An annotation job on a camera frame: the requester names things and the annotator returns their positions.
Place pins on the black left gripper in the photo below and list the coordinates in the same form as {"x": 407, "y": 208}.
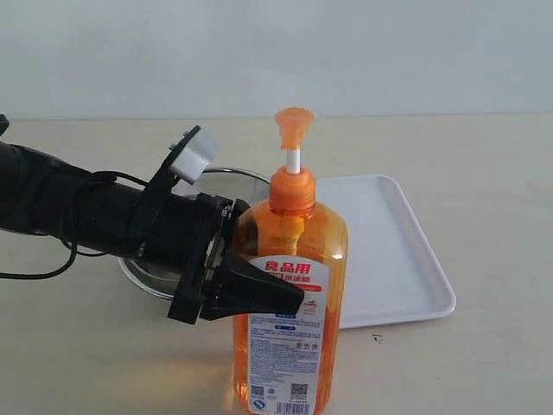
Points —
{"x": 192, "y": 237}

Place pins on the orange pump soap bottle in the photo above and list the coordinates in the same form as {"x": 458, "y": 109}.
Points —
{"x": 284, "y": 355}

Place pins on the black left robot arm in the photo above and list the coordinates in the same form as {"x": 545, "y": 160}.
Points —
{"x": 117, "y": 214}

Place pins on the steel mesh strainer basket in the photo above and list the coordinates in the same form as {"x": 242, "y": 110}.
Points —
{"x": 231, "y": 183}

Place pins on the white plastic tray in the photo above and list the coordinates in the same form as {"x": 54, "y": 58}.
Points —
{"x": 393, "y": 275}

